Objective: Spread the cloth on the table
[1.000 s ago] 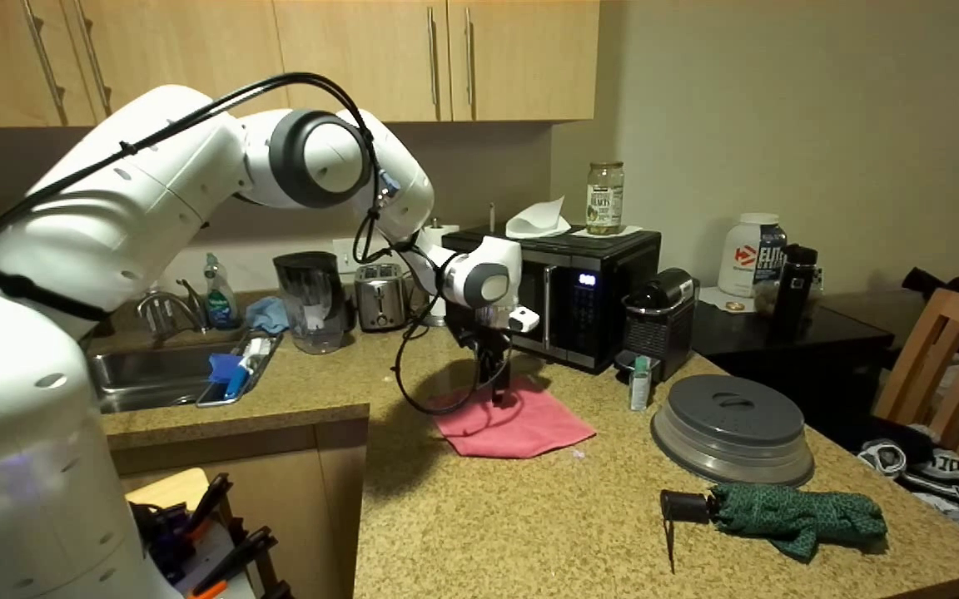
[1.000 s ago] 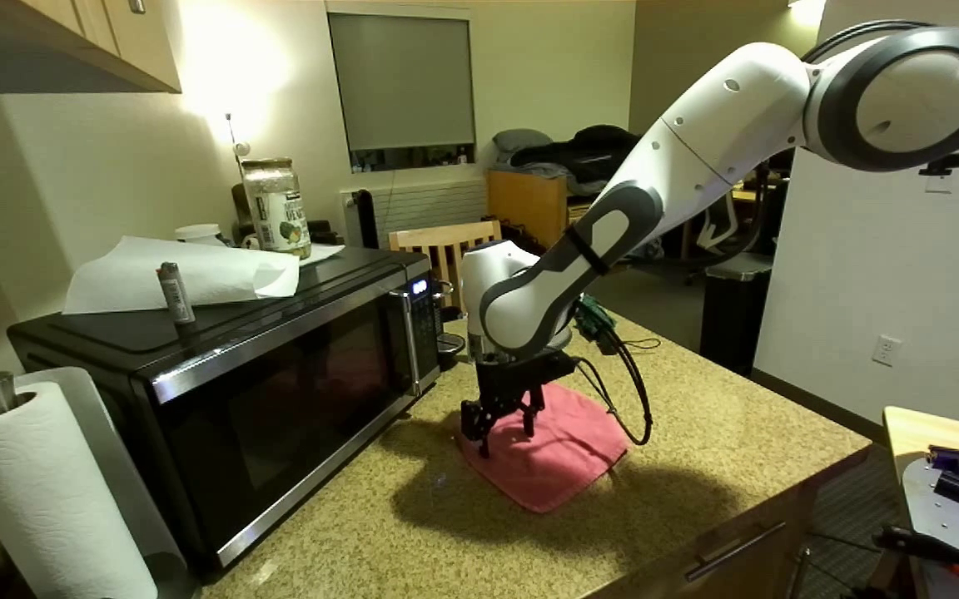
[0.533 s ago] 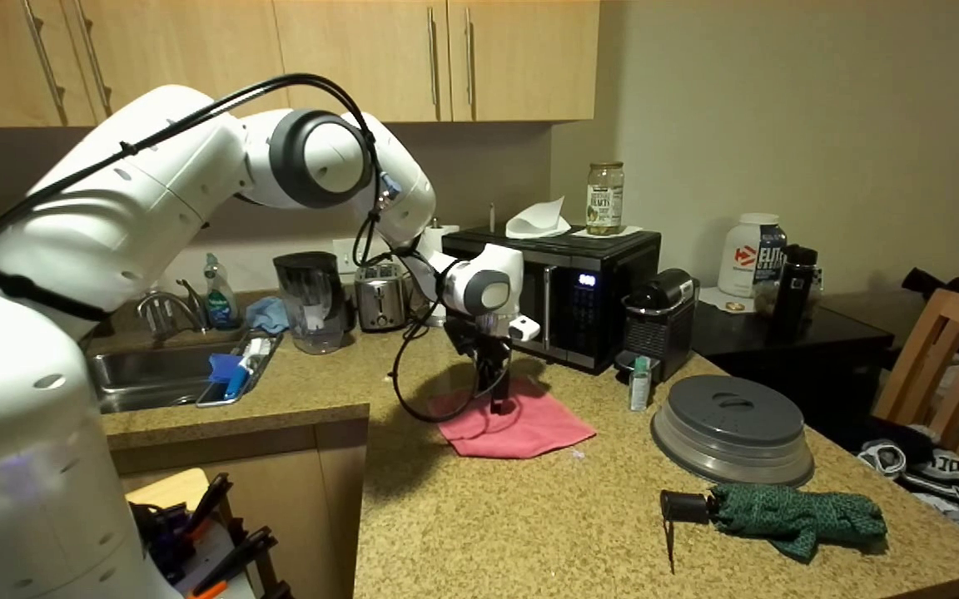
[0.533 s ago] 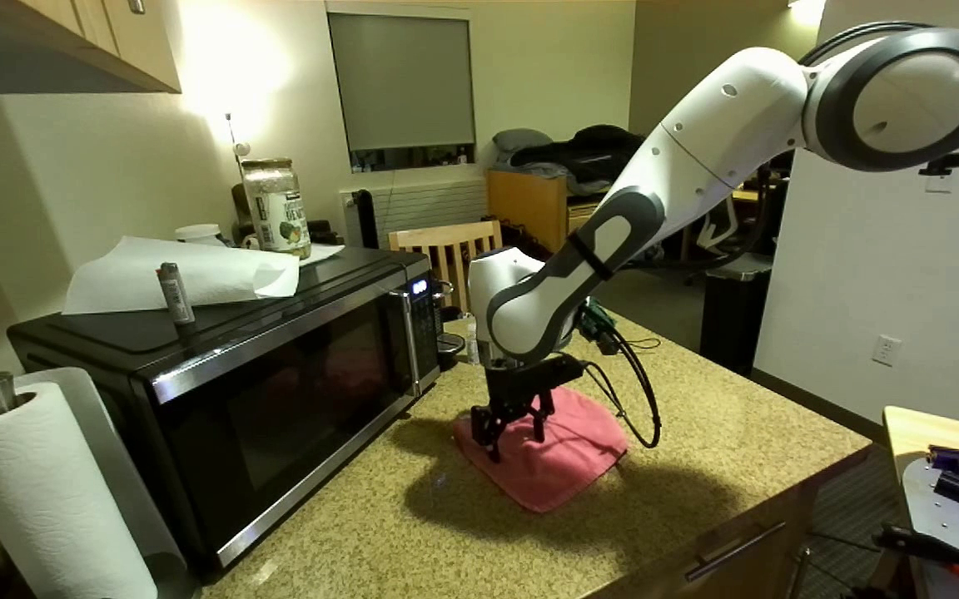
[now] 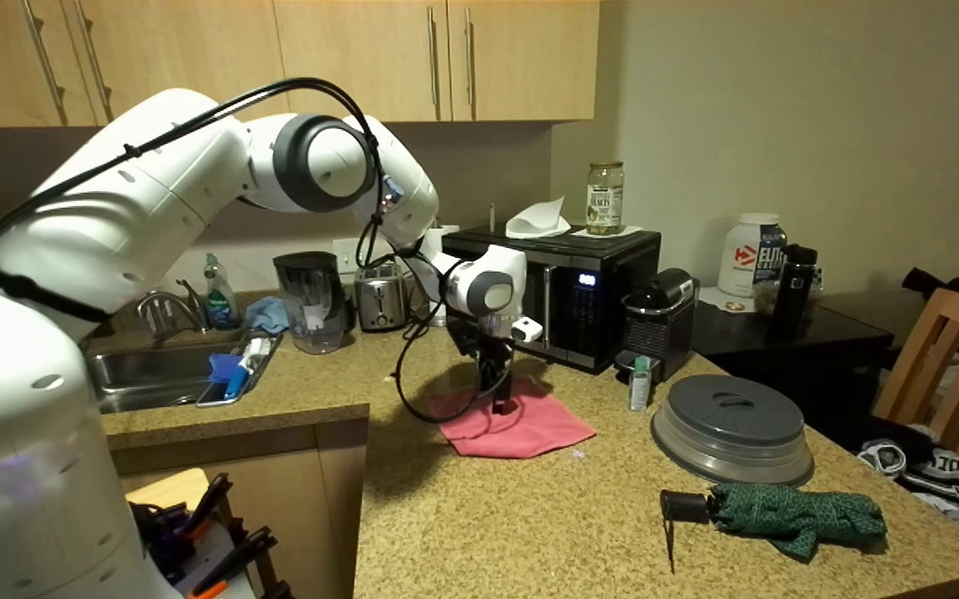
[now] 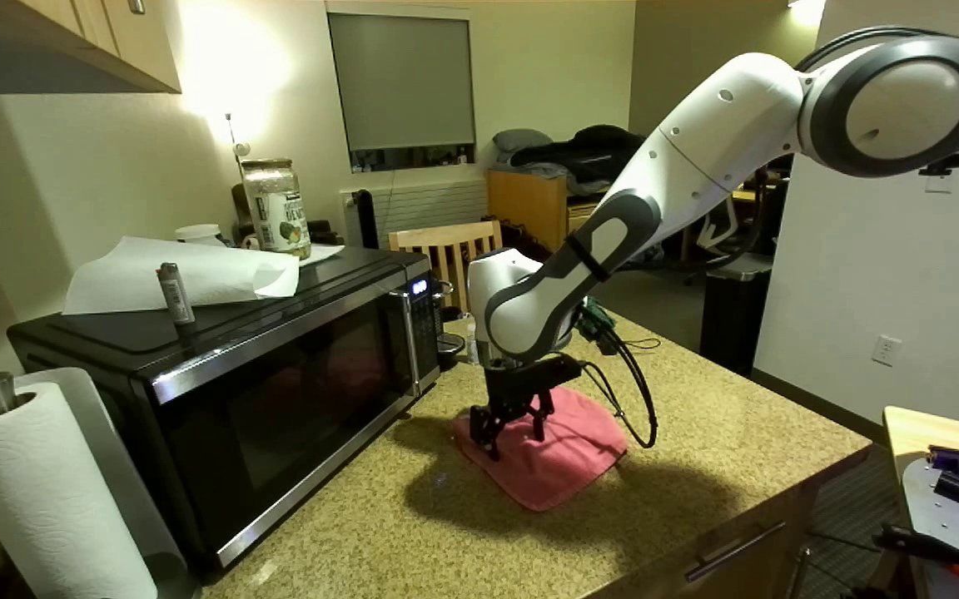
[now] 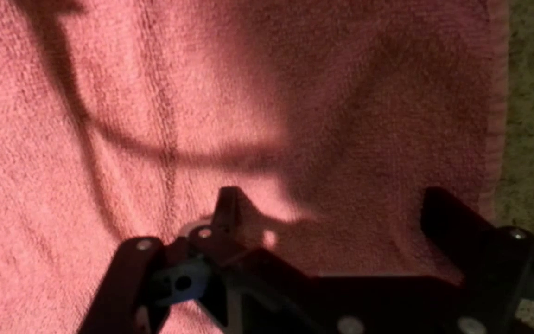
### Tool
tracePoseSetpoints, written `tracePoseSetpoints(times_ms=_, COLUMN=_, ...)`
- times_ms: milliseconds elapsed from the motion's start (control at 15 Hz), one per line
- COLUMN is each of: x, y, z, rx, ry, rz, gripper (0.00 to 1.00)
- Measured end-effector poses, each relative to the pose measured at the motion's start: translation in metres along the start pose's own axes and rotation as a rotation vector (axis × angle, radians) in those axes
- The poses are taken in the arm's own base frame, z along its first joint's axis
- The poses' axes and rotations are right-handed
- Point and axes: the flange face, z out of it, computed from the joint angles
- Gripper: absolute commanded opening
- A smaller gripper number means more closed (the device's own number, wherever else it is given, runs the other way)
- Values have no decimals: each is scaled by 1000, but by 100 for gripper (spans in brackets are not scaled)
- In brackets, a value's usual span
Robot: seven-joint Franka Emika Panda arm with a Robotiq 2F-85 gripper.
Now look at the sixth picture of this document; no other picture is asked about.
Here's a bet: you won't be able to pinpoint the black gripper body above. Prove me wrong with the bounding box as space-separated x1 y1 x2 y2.
484 354 585 420

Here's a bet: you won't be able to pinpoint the pink cloth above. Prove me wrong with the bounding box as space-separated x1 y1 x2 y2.
452 385 628 514

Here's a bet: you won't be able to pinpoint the wooden chair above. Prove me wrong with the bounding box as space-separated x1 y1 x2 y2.
388 217 507 320

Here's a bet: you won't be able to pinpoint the black microwave oven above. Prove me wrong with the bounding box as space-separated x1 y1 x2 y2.
7 244 445 578

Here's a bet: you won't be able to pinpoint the black drink bottle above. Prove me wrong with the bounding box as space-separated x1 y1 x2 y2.
350 189 384 252

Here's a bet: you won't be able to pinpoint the wooden counter base cabinet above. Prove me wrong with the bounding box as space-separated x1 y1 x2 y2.
589 476 850 599

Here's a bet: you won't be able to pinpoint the glass jar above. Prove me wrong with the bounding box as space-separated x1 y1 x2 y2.
241 157 312 258

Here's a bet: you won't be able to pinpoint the window with grey blind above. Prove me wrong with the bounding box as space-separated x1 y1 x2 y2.
328 9 481 176

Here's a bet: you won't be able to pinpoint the small grey tube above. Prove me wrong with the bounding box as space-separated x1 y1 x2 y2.
155 258 200 329

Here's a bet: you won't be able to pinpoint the white paper sheet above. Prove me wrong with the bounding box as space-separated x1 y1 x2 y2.
60 232 342 320

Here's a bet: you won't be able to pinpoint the light wooden tool table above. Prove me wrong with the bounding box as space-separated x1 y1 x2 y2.
883 401 959 599

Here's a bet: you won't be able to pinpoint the black orange pliers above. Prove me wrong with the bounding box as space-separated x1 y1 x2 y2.
874 521 959 585

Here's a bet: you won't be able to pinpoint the white paper towel roll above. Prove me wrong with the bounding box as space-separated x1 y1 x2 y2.
0 365 189 599

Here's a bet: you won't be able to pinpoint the white wall outlet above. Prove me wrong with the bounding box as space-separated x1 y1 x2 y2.
874 329 907 370

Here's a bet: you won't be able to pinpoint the light wooden wall cabinets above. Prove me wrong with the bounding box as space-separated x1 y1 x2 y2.
0 0 187 95

